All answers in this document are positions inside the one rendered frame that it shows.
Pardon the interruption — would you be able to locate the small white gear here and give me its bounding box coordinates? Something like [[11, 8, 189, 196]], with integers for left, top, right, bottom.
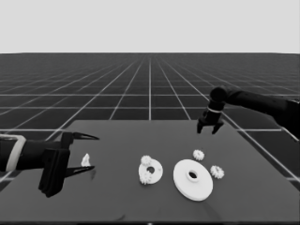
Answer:
[[209, 165, 225, 180], [192, 149, 205, 161], [140, 155, 153, 167], [138, 172, 152, 186]]

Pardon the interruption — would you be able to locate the large thick white disc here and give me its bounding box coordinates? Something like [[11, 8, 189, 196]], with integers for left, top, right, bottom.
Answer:
[[172, 158, 215, 203]]

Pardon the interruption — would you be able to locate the small white T-shaped piece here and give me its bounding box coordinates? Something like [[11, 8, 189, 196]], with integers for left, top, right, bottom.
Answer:
[[81, 153, 92, 168]]

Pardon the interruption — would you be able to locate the white round carrier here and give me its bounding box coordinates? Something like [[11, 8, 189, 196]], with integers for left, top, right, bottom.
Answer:
[[138, 157, 164, 186]]

